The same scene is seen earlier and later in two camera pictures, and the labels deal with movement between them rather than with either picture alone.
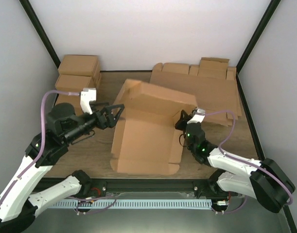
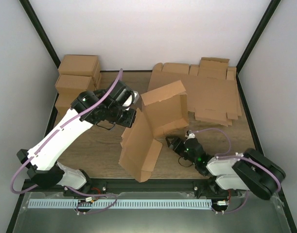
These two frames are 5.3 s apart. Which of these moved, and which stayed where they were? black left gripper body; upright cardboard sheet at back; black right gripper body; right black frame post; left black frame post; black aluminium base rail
Moved: black left gripper body; black right gripper body
Stayed: left black frame post; black aluminium base rail; right black frame post; upright cardboard sheet at back
